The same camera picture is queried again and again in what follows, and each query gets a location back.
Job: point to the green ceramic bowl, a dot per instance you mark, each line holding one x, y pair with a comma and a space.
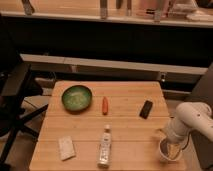
76, 98

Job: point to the wooden table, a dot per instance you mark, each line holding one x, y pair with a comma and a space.
120, 130

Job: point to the black office chair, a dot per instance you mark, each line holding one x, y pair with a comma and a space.
16, 83

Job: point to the black rectangular block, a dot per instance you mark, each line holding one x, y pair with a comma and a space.
144, 113

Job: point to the white ceramic cup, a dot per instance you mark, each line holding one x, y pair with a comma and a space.
168, 152

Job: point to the orange carrot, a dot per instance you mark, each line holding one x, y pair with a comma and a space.
105, 106

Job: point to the clear plastic bottle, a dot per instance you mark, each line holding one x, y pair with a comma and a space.
105, 147

